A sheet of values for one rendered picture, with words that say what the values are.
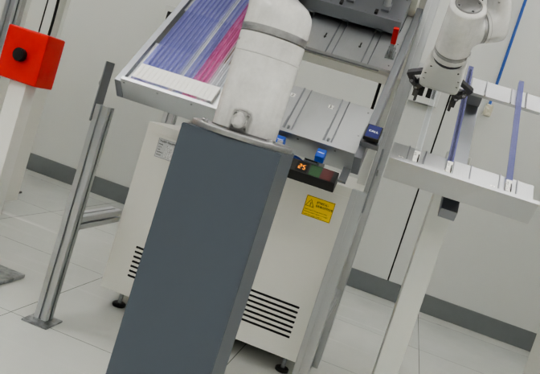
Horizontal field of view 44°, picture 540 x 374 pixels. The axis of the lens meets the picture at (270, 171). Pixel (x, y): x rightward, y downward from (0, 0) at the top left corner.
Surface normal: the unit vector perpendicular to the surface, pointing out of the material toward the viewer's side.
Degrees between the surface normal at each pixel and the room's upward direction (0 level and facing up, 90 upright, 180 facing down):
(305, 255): 90
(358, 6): 45
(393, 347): 90
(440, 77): 141
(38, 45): 90
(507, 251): 90
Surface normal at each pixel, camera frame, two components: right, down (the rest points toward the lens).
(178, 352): -0.16, 0.04
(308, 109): 0.07, -0.66
